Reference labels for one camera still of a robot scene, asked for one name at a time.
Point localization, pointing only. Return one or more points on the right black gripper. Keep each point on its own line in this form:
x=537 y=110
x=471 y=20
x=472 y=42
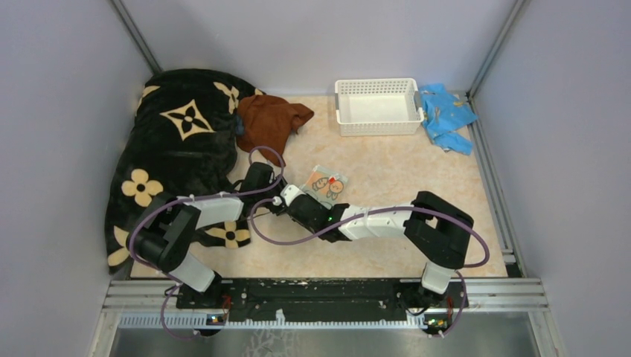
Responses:
x=314 y=201

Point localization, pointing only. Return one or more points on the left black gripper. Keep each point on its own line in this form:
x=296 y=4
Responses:
x=277 y=208

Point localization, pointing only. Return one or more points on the teal rabbit pattern towel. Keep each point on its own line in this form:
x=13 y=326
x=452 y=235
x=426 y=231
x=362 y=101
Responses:
x=325 y=185

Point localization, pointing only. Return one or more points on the brown towel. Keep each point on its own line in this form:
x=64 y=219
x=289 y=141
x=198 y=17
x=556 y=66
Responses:
x=269 y=121

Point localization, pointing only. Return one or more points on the white plastic basket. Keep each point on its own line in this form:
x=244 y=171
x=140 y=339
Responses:
x=378 y=107

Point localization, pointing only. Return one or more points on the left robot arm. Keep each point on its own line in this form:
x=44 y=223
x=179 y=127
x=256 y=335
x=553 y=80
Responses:
x=163 y=233

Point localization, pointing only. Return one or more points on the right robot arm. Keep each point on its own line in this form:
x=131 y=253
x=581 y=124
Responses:
x=438 y=229

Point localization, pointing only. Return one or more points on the black blanket with tan flowers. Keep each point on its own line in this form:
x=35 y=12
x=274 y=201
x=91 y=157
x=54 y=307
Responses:
x=182 y=142

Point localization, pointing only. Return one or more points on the light blue cloth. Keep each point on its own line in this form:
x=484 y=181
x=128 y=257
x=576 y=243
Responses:
x=445 y=115

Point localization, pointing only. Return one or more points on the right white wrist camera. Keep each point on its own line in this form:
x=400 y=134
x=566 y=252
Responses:
x=291 y=192

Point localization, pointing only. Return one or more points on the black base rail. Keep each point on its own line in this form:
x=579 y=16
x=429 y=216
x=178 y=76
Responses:
x=323 y=300

